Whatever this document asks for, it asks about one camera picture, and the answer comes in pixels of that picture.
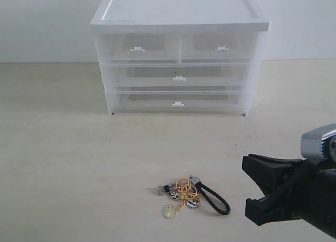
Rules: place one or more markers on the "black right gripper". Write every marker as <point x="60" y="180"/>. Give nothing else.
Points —
<point x="311" y="198"/>

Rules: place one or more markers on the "gold keychain with black strap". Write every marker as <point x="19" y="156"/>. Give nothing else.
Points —
<point x="188" y="191"/>

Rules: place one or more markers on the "clear wide drawer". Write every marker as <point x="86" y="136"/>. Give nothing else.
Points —
<point x="183" y="102"/>
<point x="144" y="76"/>

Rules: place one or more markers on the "white plastic drawer cabinet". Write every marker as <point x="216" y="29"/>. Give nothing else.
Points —
<point x="182" y="17"/>

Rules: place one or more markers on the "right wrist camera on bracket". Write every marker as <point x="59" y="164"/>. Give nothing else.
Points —
<point x="319" y="143"/>

